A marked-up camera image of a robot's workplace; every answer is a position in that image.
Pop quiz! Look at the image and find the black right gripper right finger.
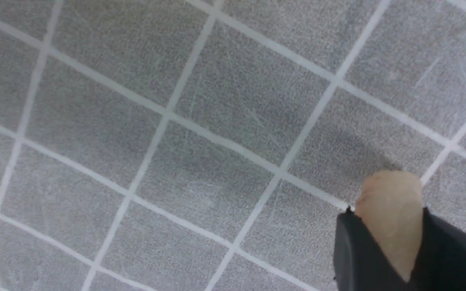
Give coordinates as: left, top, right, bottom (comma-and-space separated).
409, 207, 466, 291

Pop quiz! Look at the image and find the grey checked tablecloth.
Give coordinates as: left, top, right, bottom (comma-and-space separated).
0, 0, 466, 291

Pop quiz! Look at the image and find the pale dumpling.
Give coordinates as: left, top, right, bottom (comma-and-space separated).
355, 170, 424, 282

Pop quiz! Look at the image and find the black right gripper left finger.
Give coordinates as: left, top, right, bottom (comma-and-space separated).
333, 207, 408, 291

